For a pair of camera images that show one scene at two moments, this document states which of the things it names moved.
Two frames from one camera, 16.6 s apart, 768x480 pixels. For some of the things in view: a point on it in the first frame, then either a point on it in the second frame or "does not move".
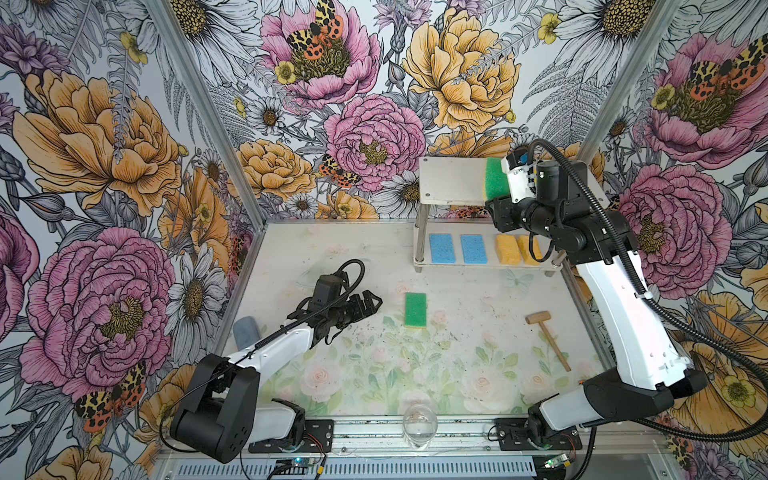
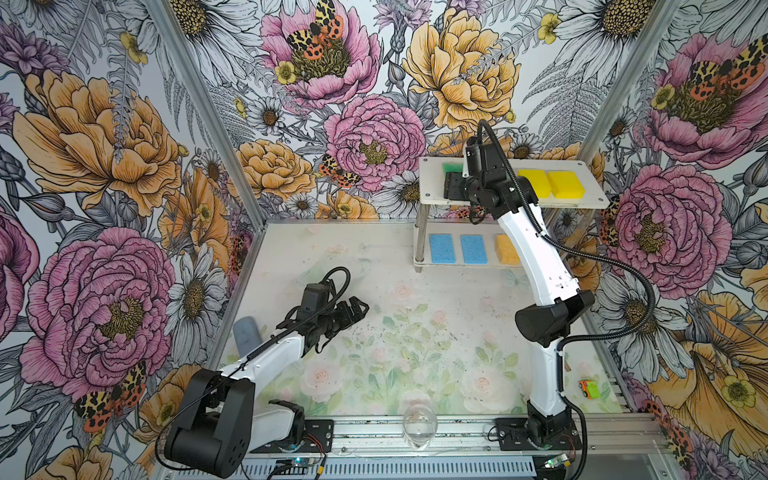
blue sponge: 442,248 does not move
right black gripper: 503,215 to 453,186
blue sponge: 473,249 does not move
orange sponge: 508,249 does not move
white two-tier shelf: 448,180 does not move
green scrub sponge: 415,313 to 452,168
